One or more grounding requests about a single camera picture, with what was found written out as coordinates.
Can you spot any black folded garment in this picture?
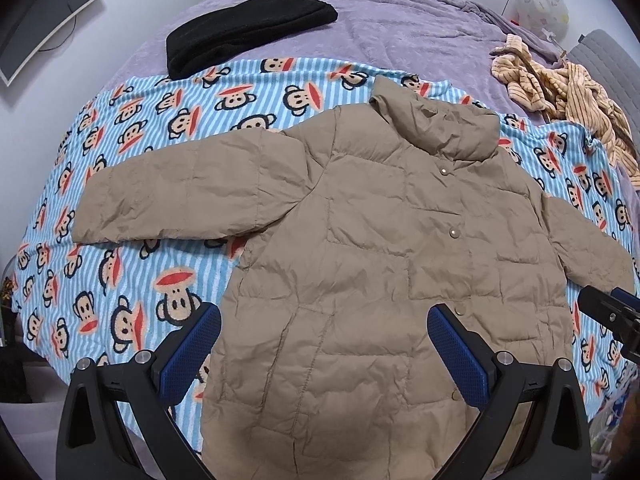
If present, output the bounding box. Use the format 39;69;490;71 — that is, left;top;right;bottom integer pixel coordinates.
166;0;338;80

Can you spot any grey padded headboard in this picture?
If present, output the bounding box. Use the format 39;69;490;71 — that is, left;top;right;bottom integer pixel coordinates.
567;29;640;148

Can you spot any beige puffer jacket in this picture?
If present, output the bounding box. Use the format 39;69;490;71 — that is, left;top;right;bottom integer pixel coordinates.
73;77;634;479

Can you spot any purple bed cover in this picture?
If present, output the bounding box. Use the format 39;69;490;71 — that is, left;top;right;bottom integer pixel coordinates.
106;0;561;124

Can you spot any striped beige garment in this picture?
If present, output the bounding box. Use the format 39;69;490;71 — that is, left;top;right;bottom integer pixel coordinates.
490;34;639;188

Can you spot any blue monkey print blanket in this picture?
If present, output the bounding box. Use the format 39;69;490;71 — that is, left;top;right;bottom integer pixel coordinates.
11;58;639;446

